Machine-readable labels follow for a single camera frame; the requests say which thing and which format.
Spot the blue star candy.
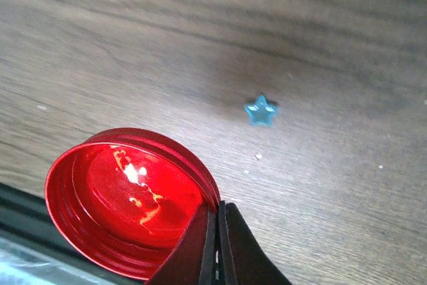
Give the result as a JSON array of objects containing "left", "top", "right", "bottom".
[{"left": 244, "top": 95, "right": 278, "bottom": 127}]

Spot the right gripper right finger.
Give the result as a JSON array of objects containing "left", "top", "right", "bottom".
[{"left": 218, "top": 201, "right": 291, "bottom": 285}]

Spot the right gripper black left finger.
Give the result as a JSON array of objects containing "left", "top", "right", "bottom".
[{"left": 146, "top": 206, "right": 216, "bottom": 285}]

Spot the red jar lid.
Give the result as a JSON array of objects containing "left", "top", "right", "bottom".
[{"left": 45, "top": 127, "right": 220, "bottom": 280}]

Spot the black aluminium front beam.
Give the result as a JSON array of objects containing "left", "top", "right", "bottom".
[{"left": 0, "top": 181, "right": 111, "bottom": 276}]

